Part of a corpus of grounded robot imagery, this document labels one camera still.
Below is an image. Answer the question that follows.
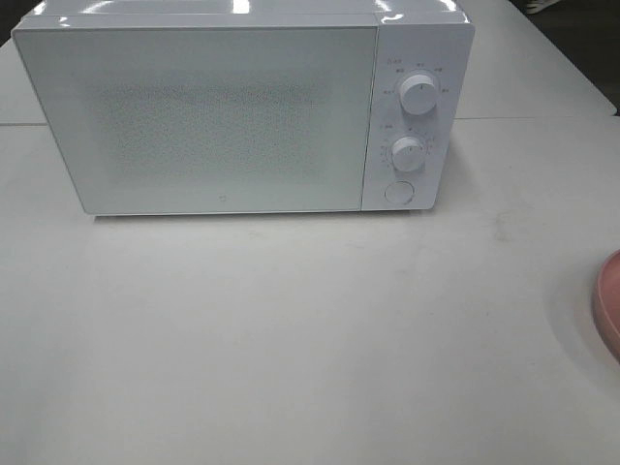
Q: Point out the round white door button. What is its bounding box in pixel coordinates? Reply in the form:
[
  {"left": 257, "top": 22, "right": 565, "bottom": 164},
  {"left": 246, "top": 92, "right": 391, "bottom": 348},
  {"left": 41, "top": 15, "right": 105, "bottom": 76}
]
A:
[{"left": 385, "top": 181, "right": 415, "bottom": 205}]

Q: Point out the pink round plate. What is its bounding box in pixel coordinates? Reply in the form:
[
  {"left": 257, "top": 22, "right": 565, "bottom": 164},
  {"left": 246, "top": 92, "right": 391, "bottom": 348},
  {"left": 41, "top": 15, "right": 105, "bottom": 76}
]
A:
[{"left": 593, "top": 251, "right": 620, "bottom": 360}]

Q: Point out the white microwave door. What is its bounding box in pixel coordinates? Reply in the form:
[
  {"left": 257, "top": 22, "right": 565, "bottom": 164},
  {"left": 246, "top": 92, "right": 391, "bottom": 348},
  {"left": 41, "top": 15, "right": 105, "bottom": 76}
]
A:
[{"left": 15, "top": 28, "right": 376, "bottom": 215}]

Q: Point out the lower white timer knob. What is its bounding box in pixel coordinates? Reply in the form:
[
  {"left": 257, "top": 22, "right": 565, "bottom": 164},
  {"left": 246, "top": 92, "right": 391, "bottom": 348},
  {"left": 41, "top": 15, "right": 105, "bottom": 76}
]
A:
[{"left": 390, "top": 137, "right": 426, "bottom": 172}]

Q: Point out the white microwave oven body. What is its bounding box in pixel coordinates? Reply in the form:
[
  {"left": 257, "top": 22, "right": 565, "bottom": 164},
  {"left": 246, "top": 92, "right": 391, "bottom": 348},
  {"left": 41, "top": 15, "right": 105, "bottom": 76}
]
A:
[{"left": 12, "top": 1, "right": 475, "bottom": 214}]

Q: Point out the upper white power knob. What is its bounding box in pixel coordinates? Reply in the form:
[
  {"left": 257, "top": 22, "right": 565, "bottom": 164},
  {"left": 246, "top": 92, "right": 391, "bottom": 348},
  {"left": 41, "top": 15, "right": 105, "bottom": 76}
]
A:
[{"left": 397, "top": 70, "right": 439, "bottom": 116}]

